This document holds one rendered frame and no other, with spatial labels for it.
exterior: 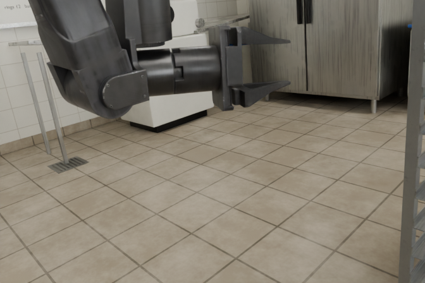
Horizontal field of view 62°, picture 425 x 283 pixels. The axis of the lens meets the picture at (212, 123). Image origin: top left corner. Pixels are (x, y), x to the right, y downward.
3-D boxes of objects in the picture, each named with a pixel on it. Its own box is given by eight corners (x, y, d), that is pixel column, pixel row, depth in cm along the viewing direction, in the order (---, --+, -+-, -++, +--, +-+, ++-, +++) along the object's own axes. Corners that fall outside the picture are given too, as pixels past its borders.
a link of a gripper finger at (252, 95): (300, 45, 43) (226, 50, 41) (300, 102, 45) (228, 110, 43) (278, 43, 49) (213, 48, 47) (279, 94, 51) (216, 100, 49)
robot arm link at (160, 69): (126, 91, 46) (126, 105, 41) (119, 38, 44) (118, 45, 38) (179, 86, 47) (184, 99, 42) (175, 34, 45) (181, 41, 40)
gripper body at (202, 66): (234, 24, 41) (171, 28, 39) (238, 110, 43) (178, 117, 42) (221, 26, 47) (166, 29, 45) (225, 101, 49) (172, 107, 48)
